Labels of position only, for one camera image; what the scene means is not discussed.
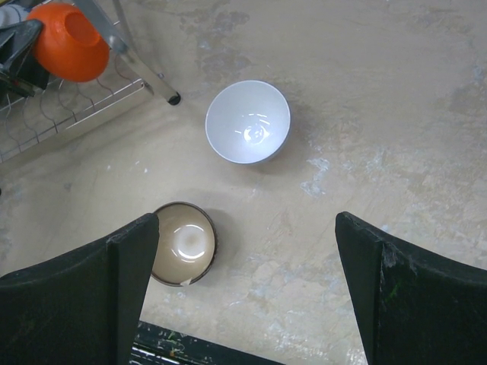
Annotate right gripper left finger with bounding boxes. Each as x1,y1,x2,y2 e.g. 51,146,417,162
1,213,159,364

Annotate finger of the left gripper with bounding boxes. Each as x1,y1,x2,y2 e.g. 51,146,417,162
1,19,49,99

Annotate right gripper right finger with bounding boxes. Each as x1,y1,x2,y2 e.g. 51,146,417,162
335,212,486,364

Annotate orange plastic bowl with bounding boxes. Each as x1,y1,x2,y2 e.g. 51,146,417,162
27,2,110,83

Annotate blue floral ceramic bowl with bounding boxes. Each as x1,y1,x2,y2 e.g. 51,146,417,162
0,5,30,27

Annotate brown rimmed beige bowl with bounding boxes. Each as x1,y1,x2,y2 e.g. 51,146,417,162
151,202,218,287

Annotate white bowl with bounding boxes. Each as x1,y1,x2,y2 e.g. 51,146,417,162
205,80,291,165

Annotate steel wire dish rack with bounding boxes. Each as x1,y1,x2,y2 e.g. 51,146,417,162
1,1,181,170

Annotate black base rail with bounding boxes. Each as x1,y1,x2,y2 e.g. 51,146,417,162
129,321,275,365

